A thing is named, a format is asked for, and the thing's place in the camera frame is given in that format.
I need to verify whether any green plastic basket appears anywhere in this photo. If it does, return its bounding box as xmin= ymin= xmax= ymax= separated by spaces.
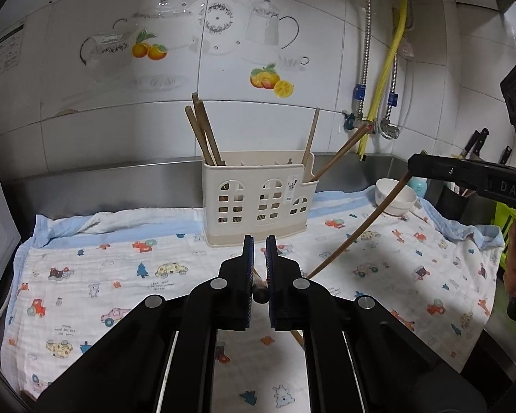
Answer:
xmin=492 ymin=200 xmax=516 ymax=242

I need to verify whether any black handled cleaver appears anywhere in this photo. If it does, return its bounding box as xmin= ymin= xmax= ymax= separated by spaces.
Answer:
xmin=473 ymin=128 xmax=490 ymax=160

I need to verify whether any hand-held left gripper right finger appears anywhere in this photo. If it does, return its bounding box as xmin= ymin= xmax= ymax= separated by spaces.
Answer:
xmin=264 ymin=234 xmax=486 ymax=413

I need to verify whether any white cable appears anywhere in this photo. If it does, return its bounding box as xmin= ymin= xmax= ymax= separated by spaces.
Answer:
xmin=0 ymin=282 xmax=15 ymax=327

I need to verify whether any white cartoon printed cloth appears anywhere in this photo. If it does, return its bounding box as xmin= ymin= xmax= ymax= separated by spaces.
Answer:
xmin=2 ymin=187 xmax=506 ymax=413

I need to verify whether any white wall label sticker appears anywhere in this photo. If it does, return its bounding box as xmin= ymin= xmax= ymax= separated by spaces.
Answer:
xmin=0 ymin=23 xmax=26 ymax=89

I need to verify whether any braided metal water hose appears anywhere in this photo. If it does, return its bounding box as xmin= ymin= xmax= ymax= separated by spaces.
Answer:
xmin=385 ymin=52 xmax=399 ymax=125
xmin=353 ymin=0 xmax=373 ymax=117

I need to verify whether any black handled kitchen knife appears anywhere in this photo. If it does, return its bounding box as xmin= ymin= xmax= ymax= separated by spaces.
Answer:
xmin=459 ymin=131 xmax=481 ymax=160

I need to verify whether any teal pump soap bottle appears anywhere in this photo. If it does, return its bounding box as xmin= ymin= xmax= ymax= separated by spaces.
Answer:
xmin=408 ymin=176 xmax=429 ymax=199

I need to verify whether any yellow gas hose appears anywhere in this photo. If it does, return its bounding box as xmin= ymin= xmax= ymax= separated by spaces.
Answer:
xmin=358 ymin=0 xmax=409 ymax=161

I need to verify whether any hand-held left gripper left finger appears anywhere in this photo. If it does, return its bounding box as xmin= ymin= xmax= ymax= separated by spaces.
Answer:
xmin=39 ymin=234 xmax=256 ymax=413

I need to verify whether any cream plastic utensil holder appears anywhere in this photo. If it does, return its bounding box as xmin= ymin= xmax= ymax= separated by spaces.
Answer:
xmin=202 ymin=151 xmax=318 ymax=248

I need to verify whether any black utensil container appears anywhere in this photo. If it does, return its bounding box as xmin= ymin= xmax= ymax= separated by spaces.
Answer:
xmin=435 ymin=183 xmax=469 ymax=223

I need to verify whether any white ceramic bowl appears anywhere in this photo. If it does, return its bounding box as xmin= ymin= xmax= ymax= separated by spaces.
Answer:
xmin=373 ymin=178 xmax=417 ymax=217

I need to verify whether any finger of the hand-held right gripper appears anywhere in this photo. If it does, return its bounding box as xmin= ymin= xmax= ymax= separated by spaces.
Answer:
xmin=407 ymin=153 xmax=491 ymax=199

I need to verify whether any brown wooden chopstick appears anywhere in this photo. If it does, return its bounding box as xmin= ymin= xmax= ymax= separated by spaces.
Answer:
xmin=312 ymin=125 xmax=373 ymax=181
xmin=196 ymin=100 xmax=225 ymax=166
xmin=251 ymin=267 xmax=305 ymax=348
xmin=300 ymin=107 xmax=321 ymax=181
xmin=185 ymin=107 xmax=216 ymax=167
xmin=310 ymin=123 xmax=370 ymax=180
xmin=306 ymin=173 xmax=411 ymax=278
xmin=191 ymin=92 xmax=222 ymax=166

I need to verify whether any metal water valve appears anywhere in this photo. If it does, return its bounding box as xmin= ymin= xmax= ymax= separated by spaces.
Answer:
xmin=378 ymin=118 xmax=401 ymax=139

